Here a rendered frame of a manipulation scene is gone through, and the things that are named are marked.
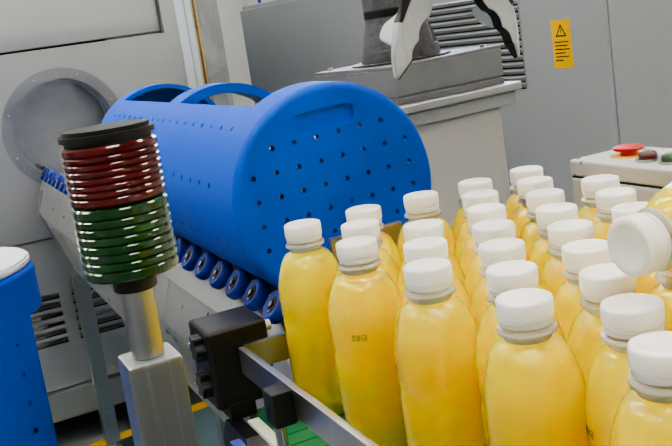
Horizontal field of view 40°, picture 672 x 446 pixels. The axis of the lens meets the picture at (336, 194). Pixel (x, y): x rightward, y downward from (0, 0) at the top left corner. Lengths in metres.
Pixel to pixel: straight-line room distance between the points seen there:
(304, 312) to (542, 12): 2.07
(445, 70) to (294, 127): 0.58
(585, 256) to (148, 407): 0.34
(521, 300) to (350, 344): 0.25
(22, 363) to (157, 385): 0.75
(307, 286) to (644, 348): 0.48
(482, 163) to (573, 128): 1.20
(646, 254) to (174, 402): 0.32
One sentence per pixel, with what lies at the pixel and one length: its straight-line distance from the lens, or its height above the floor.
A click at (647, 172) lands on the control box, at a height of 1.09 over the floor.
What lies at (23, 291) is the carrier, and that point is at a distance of 1.38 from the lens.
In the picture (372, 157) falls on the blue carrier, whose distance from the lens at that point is 1.19.
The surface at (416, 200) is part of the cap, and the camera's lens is 1.00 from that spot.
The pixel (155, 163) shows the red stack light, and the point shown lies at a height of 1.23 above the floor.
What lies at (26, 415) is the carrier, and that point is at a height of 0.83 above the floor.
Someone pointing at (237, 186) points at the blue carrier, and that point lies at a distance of 1.12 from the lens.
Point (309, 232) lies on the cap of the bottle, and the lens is 0.94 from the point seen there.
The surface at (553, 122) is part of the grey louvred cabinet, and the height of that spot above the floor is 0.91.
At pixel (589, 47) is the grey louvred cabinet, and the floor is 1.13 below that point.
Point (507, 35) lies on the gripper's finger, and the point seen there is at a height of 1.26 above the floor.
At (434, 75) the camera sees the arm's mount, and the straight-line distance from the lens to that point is 1.65.
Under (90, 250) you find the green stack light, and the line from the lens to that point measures 0.61.
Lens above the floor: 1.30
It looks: 10 degrees down
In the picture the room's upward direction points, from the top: 8 degrees counter-clockwise
